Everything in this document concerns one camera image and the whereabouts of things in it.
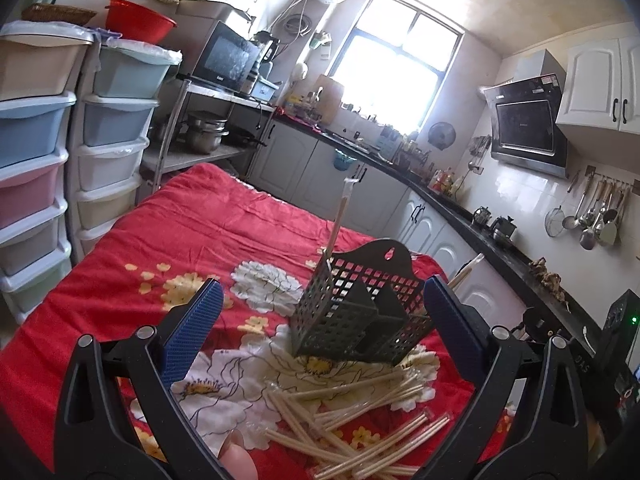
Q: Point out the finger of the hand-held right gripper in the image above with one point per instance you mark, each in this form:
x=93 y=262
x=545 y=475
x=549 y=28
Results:
x=536 y=325

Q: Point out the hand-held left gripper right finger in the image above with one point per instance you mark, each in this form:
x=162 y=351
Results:
x=450 y=320

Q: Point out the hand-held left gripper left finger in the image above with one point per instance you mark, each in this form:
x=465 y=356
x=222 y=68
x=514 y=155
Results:
x=195 y=325

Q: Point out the chopstick pair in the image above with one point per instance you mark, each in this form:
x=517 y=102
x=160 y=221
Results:
x=467 y=270
x=340 y=215

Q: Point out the black perforated utensil holder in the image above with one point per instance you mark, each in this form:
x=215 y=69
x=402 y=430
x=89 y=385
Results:
x=345 y=320

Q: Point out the pile of chopsticks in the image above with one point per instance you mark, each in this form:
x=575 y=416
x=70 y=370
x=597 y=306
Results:
x=320 y=435

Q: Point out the row of hanging cooking utensils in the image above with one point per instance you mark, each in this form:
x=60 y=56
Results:
x=597 y=210

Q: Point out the person's left hand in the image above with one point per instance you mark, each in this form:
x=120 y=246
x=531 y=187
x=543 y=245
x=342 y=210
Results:
x=239 y=460

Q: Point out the dried root pile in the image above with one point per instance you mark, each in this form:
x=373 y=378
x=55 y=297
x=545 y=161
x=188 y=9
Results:
x=549 y=280

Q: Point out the black kitchen countertop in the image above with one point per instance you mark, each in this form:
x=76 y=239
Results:
x=520 y=262

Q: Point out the dark metal teapot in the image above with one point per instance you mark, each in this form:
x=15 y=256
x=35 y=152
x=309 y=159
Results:
x=502 y=230

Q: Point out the metal mesh strainer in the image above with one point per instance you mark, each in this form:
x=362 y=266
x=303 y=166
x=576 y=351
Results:
x=554 y=222

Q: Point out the red floral blanket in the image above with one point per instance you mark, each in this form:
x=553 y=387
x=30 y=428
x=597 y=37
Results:
x=200 y=220

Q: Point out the small metal teapot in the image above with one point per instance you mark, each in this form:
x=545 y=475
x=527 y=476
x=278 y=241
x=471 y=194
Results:
x=481 y=216

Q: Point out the group of condiment bottles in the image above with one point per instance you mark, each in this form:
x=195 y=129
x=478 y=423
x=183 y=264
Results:
x=445 y=182

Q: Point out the metal shelf rack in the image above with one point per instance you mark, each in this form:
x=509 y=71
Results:
x=200 y=157

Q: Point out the small round fan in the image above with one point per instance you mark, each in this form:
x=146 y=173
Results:
x=442 y=136

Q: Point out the blue knife rack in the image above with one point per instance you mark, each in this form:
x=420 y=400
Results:
x=390 y=145

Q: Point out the small blue hanging basket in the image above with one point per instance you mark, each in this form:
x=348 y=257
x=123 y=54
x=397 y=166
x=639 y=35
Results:
x=345 y=160

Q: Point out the stainless steel pot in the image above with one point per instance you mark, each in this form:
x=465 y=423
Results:
x=205 y=132

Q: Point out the black frying pan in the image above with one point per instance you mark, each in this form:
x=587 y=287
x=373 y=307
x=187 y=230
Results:
x=245 y=137

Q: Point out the black range hood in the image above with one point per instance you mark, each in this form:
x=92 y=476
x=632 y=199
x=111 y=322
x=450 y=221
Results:
x=525 y=125

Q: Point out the pastel plastic drawer tower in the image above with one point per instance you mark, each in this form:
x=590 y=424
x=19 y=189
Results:
x=30 y=135
x=120 y=125

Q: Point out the light blue plastic container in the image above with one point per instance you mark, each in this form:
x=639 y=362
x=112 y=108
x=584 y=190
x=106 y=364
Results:
x=264 y=91

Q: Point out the wooden cutting board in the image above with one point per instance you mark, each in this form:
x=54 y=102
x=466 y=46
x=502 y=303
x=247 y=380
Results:
x=329 y=100

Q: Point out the kitchen window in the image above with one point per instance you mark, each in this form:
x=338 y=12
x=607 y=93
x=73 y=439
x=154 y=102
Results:
x=395 y=70

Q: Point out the black microwave oven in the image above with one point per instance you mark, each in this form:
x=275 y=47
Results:
x=225 y=57

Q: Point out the black electric kettle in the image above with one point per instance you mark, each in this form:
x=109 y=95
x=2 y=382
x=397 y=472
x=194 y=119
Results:
x=267 y=47

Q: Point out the red plastic basin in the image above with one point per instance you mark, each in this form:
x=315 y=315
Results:
x=140 y=22

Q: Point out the grey box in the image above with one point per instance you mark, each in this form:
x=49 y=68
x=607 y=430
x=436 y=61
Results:
x=210 y=10

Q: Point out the brown wicker basket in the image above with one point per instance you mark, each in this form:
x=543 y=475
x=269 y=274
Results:
x=57 y=14

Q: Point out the white wall cabinet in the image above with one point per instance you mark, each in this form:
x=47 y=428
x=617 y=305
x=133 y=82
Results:
x=595 y=80

